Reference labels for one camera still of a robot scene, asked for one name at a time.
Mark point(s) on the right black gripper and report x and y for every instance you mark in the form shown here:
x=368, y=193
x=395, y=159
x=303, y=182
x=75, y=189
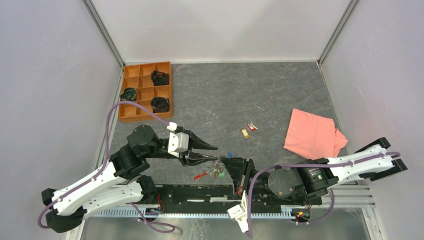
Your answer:
x=235, y=167

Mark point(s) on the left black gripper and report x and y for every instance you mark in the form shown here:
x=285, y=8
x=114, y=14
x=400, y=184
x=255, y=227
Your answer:
x=198, y=143

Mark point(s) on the steel key holder red handle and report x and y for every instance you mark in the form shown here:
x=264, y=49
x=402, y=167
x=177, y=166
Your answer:
x=218, y=170

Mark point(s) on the yellow key tag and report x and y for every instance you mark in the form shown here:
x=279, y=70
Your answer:
x=245, y=132

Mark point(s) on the red key tag with ring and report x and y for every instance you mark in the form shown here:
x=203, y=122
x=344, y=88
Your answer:
x=251, y=126

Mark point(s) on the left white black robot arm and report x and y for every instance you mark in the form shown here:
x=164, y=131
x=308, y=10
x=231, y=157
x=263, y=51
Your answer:
x=119, y=180

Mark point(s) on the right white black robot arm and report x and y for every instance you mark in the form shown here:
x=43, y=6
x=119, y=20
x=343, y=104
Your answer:
x=304, y=182

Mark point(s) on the black rolled item bottom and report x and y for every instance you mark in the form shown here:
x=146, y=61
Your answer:
x=160, y=104

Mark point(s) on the black rolled item top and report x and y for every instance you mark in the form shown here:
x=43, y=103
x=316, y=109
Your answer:
x=160, y=78

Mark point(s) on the pink folded cloth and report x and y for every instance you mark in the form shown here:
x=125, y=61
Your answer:
x=312, y=136

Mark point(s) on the green black rolled item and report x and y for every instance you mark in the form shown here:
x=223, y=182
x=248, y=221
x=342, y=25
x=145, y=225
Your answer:
x=129, y=94

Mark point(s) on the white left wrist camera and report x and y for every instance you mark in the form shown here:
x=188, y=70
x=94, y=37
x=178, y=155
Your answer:
x=175, y=140

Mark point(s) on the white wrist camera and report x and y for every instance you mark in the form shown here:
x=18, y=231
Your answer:
x=175, y=140
x=239, y=213

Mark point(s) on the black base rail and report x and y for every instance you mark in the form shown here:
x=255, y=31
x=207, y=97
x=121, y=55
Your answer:
x=211, y=199

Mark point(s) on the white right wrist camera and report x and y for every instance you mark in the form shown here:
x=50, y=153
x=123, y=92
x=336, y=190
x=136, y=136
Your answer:
x=239, y=213

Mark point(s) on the white slotted cable duct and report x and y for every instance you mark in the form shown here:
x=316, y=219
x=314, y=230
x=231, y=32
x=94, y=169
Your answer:
x=131, y=212

